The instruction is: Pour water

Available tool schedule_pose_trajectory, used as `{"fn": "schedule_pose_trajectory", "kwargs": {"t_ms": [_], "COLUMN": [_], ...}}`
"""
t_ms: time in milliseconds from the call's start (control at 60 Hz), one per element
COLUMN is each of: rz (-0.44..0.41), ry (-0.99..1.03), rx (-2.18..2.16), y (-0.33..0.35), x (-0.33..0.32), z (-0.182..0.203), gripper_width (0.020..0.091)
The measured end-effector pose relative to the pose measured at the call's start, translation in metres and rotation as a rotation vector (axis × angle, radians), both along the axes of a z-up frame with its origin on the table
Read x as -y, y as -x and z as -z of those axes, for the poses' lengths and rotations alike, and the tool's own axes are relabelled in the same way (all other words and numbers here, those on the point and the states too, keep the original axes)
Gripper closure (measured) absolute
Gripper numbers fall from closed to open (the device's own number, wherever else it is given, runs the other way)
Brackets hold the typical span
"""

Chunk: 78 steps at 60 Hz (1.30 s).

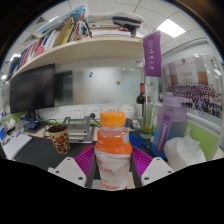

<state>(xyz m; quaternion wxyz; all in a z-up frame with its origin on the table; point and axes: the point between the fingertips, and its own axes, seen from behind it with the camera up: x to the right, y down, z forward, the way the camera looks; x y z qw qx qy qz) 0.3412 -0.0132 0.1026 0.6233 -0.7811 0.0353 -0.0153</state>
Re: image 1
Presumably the flat round red coaster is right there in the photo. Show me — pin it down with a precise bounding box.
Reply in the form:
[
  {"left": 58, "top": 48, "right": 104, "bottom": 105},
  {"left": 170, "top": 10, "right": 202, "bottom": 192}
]
[{"left": 80, "top": 144, "right": 97, "bottom": 153}]

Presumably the small blue gadget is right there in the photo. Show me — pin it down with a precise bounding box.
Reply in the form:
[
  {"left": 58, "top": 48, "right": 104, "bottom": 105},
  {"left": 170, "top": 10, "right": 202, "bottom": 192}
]
[{"left": 28, "top": 120, "right": 41, "bottom": 131}]

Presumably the clear plastic box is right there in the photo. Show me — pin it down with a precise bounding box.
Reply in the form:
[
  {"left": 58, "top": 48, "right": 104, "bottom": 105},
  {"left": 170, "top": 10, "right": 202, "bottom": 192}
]
[{"left": 14, "top": 119, "right": 30, "bottom": 132}]

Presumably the white ceramic jar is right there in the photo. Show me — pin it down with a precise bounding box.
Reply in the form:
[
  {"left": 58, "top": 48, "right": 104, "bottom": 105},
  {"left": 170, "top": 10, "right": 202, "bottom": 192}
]
[{"left": 119, "top": 103, "right": 136, "bottom": 121}]

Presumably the blue coiled cable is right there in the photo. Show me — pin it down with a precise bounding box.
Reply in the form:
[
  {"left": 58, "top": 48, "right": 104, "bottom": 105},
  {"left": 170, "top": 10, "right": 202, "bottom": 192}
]
[{"left": 128, "top": 133, "right": 153, "bottom": 151}]

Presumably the purple water bottle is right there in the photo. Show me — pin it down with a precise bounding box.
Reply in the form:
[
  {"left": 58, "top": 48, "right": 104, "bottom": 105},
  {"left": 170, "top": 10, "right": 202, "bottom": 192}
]
[{"left": 151, "top": 92, "right": 193, "bottom": 160}]

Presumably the black computer monitor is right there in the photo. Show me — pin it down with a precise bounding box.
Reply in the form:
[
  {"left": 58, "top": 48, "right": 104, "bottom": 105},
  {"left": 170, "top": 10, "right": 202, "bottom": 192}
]
[{"left": 9, "top": 63, "right": 56, "bottom": 115}]

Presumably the tall clear drinking glass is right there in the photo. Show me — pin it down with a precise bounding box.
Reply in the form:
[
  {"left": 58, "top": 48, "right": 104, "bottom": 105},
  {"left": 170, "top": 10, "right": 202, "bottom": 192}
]
[{"left": 139, "top": 99, "right": 158, "bottom": 140}]

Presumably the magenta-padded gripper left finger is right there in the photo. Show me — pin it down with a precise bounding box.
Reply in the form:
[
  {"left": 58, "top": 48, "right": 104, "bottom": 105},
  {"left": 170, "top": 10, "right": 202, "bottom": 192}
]
[{"left": 47, "top": 145, "right": 101, "bottom": 190}]

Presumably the rectangular ceiling light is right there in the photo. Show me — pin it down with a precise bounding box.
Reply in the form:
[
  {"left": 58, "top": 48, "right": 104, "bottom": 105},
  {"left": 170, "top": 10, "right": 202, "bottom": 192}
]
[{"left": 156, "top": 18, "right": 187, "bottom": 39}]

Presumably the purple hanging banner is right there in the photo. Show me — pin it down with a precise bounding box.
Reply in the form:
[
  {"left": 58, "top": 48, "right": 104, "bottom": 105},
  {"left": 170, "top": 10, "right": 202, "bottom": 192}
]
[{"left": 143, "top": 32, "right": 163, "bottom": 78}]

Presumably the grey metal laptop stand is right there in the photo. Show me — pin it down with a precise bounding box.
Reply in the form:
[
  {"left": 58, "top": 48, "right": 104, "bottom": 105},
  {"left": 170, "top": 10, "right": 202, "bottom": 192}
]
[{"left": 63, "top": 115, "right": 101, "bottom": 144}]

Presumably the white open notebook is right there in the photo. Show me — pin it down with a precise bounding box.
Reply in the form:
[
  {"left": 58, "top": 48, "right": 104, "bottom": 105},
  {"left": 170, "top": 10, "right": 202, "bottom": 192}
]
[{"left": 1, "top": 132, "right": 33, "bottom": 160}]

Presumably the black cable bundle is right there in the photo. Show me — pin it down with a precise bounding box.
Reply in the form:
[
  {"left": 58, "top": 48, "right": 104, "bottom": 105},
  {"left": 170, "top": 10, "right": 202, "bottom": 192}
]
[{"left": 34, "top": 112, "right": 65, "bottom": 135}]

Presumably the group photo poster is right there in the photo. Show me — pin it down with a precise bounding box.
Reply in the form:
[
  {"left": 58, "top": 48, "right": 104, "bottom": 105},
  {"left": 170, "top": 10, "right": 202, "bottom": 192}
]
[{"left": 161, "top": 54, "right": 224, "bottom": 118}]

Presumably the black desk mat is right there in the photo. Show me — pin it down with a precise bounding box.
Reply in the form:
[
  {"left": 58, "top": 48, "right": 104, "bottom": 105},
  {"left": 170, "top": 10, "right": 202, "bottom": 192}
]
[{"left": 13, "top": 129, "right": 168, "bottom": 171}]

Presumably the red floral paper cup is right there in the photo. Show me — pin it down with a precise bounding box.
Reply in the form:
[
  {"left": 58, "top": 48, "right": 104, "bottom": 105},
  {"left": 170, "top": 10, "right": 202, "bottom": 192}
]
[{"left": 47, "top": 124, "right": 72, "bottom": 155}]

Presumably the white tissue pack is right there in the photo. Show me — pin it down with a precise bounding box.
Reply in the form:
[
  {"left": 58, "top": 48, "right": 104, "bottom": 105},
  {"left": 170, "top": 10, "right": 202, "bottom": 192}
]
[{"left": 163, "top": 128, "right": 208, "bottom": 172}]

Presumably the dark wine bottle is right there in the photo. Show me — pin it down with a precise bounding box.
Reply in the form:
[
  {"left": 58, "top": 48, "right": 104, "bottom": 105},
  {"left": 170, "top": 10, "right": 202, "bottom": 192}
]
[{"left": 136, "top": 83, "right": 146, "bottom": 118}]

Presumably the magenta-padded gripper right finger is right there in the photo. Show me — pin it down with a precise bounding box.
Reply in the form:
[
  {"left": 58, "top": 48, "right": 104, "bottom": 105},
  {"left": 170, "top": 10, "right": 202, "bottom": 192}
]
[{"left": 128, "top": 145, "right": 175, "bottom": 188}]

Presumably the orange-capped drink bottle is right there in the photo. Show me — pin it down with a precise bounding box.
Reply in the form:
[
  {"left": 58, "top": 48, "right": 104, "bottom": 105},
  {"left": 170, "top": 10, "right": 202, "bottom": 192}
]
[{"left": 94, "top": 110, "right": 133, "bottom": 192}]

